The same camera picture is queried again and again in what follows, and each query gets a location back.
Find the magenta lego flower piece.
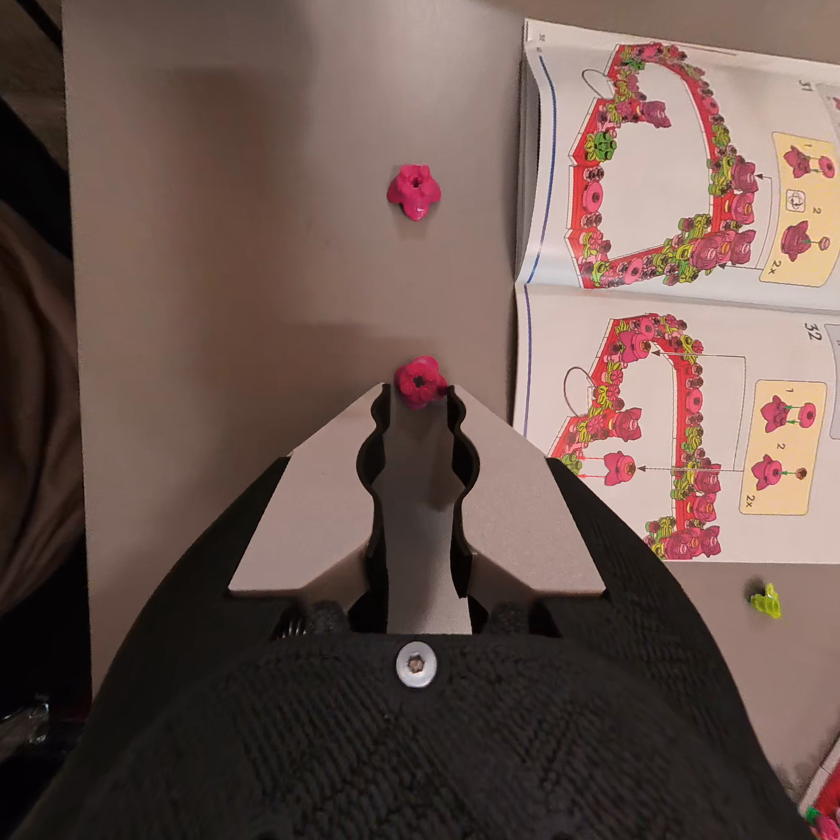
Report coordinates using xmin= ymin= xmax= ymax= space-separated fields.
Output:
xmin=386 ymin=163 xmax=442 ymax=223
xmin=393 ymin=355 xmax=450 ymax=411

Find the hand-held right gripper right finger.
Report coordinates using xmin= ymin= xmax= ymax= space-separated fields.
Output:
xmin=448 ymin=384 xmax=609 ymax=635

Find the lego instruction booklet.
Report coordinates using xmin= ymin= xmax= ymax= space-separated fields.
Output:
xmin=512 ymin=18 xmax=840 ymax=565

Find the brown cloth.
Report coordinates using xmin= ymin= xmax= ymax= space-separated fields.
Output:
xmin=0 ymin=197 xmax=88 ymax=621

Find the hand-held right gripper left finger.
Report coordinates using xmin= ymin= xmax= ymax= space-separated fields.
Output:
xmin=227 ymin=382 xmax=393 ymax=635

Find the red lego heart build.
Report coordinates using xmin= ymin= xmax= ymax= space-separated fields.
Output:
xmin=802 ymin=742 xmax=840 ymax=840

